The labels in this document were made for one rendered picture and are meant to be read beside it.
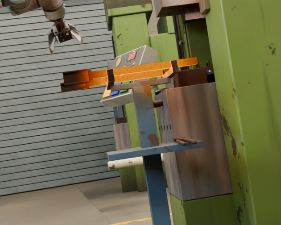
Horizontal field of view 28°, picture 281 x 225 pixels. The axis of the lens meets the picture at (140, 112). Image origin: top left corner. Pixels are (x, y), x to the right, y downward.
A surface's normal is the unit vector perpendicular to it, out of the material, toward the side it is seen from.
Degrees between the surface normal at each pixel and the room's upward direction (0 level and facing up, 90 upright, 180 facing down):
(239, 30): 90
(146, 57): 90
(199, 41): 90
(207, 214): 90
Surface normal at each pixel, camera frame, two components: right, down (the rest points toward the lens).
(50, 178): 0.18, -0.06
